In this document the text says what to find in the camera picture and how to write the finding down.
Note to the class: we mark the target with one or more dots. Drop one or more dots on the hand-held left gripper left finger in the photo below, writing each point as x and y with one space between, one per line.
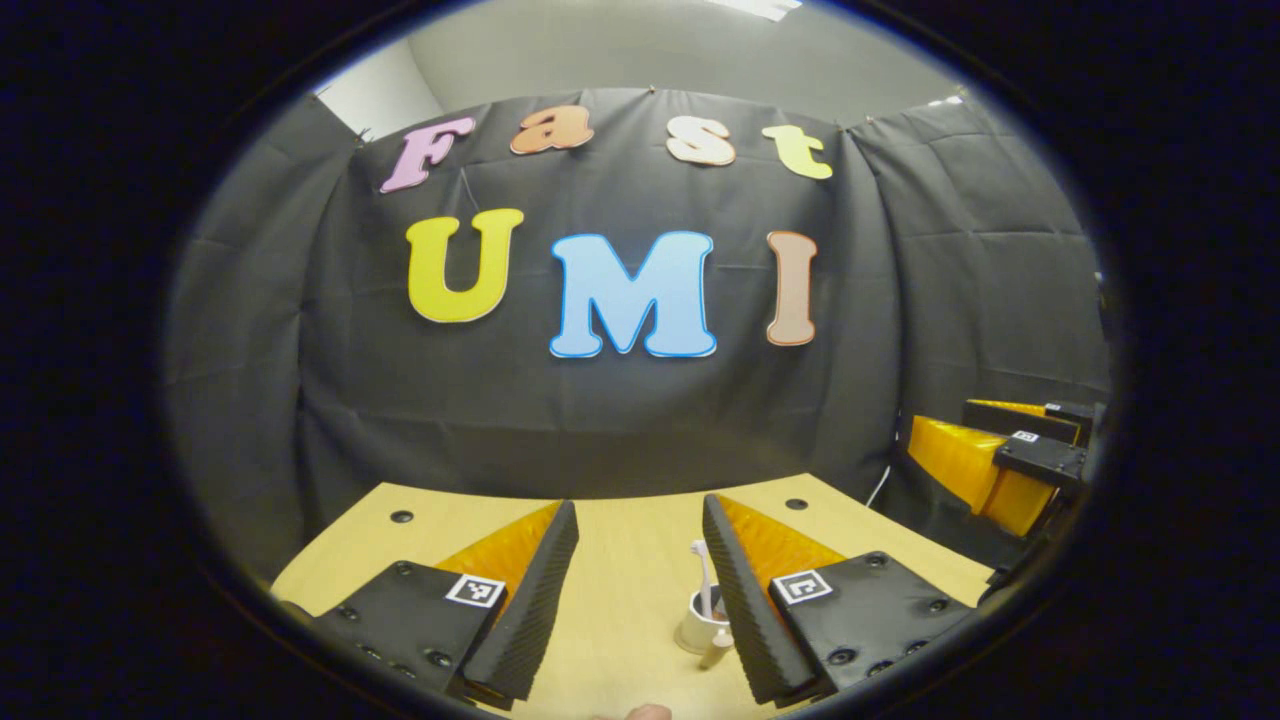
535 620

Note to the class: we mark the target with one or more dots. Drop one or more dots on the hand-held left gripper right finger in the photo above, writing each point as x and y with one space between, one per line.
750 620

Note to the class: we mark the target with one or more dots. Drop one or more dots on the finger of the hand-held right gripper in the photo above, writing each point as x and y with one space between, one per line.
1020 420
960 460

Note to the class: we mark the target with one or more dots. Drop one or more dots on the white toothbrush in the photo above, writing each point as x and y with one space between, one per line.
704 575

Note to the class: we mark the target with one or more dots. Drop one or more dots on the light wooden desktop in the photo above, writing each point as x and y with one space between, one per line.
630 560

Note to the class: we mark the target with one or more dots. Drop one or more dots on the black backdrop cloth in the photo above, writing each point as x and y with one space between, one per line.
620 420

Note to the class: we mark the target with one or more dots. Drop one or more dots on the ceiling light panel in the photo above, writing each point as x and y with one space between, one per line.
755 8

